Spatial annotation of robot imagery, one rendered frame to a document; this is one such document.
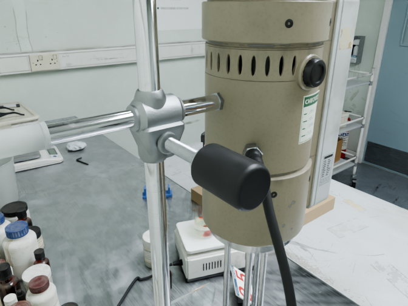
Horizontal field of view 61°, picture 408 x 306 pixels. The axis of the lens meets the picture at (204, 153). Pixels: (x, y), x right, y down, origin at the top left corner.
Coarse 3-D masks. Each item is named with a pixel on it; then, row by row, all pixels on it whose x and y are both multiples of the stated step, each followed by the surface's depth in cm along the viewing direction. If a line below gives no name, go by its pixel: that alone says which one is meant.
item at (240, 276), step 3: (234, 270) 79; (237, 270) 80; (237, 273) 79; (240, 273) 80; (237, 276) 78; (240, 276) 79; (243, 276) 80; (237, 279) 76; (240, 279) 77; (243, 279) 78; (237, 282) 75; (240, 282) 76; (243, 282) 77; (237, 285) 74; (240, 285) 75; (243, 285) 76; (240, 288) 74; (243, 288) 75; (240, 291) 73; (240, 294) 72
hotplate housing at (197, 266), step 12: (180, 240) 84; (180, 252) 83; (204, 252) 80; (216, 252) 80; (240, 252) 81; (180, 264) 82; (192, 264) 78; (204, 264) 79; (216, 264) 80; (240, 264) 82; (192, 276) 79; (204, 276) 81
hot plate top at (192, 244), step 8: (184, 224) 87; (192, 224) 87; (184, 232) 84; (192, 232) 84; (184, 240) 81; (192, 240) 81; (200, 240) 81; (208, 240) 81; (216, 240) 81; (192, 248) 78; (200, 248) 78; (208, 248) 78; (216, 248) 79
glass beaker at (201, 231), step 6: (198, 204) 83; (198, 210) 83; (198, 216) 79; (198, 222) 80; (204, 222) 79; (198, 228) 80; (204, 228) 80; (198, 234) 81; (204, 234) 80; (210, 234) 81
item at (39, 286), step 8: (32, 280) 67; (40, 280) 67; (48, 280) 67; (32, 288) 65; (40, 288) 66; (48, 288) 68; (32, 296) 66; (40, 296) 66; (48, 296) 67; (56, 296) 69; (32, 304) 66; (40, 304) 66; (48, 304) 67; (56, 304) 69
